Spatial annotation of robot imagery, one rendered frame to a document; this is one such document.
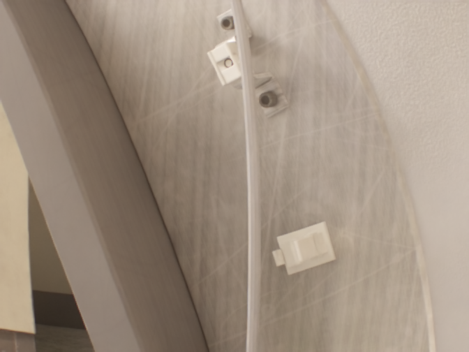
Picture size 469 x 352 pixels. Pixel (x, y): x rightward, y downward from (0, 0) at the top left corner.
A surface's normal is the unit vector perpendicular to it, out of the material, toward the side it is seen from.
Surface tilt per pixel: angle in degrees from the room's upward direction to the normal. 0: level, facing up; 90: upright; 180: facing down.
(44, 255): 90
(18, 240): 90
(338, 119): 90
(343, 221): 90
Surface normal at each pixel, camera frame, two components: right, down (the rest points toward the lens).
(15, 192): 0.18, 0.18
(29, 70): -0.50, 0.12
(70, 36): 0.71, -0.52
